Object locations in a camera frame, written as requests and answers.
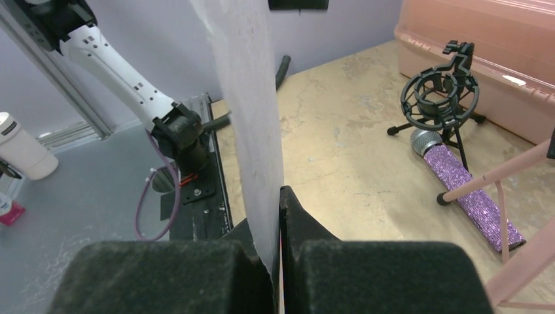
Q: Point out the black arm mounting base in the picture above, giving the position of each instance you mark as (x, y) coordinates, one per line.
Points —
(204, 212)

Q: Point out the sheet music page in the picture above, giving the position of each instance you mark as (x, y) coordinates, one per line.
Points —
(244, 55)

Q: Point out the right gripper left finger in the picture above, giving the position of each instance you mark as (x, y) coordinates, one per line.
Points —
(210, 276)

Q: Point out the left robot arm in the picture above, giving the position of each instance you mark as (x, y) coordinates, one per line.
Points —
(70, 28)

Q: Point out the black microphone tripod stand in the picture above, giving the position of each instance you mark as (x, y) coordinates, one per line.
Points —
(442, 98)

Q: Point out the pink plastic storage box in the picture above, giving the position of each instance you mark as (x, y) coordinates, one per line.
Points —
(513, 59)

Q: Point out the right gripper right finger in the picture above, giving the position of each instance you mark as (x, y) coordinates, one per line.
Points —
(323, 274)

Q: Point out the white insulated bottle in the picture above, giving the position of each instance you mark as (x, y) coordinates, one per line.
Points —
(23, 152)

